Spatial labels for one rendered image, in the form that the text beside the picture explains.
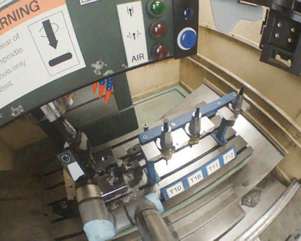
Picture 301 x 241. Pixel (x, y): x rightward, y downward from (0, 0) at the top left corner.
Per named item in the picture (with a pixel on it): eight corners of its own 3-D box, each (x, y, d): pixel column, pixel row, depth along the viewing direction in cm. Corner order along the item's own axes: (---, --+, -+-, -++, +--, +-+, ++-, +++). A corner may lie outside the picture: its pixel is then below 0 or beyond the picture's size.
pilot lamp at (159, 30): (167, 36, 19) (166, 21, 18) (153, 39, 19) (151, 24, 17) (165, 35, 20) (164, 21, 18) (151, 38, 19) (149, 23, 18)
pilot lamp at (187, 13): (194, 20, 19) (194, 6, 17) (182, 21, 18) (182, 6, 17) (192, 19, 19) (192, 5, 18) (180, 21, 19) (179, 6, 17)
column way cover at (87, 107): (121, 111, 108) (101, 41, 70) (60, 137, 97) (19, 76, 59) (119, 107, 111) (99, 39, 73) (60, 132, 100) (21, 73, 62)
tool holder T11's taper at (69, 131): (76, 126, 50) (67, 113, 45) (77, 136, 47) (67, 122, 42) (65, 131, 49) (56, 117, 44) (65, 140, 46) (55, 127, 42)
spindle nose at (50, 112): (69, 82, 46) (55, 50, 37) (83, 105, 37) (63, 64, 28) (29, 106, 40) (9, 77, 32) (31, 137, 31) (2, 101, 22)
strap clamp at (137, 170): (143, 173, 75) (139, 160, 64) (120, 184, 72) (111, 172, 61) (141, 168, 78) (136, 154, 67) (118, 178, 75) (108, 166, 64)
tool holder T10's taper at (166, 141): (166, 134, 51) (166, 120, 46) (176, 142, 48) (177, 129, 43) (156, 141, 49) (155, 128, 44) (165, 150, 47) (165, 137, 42)
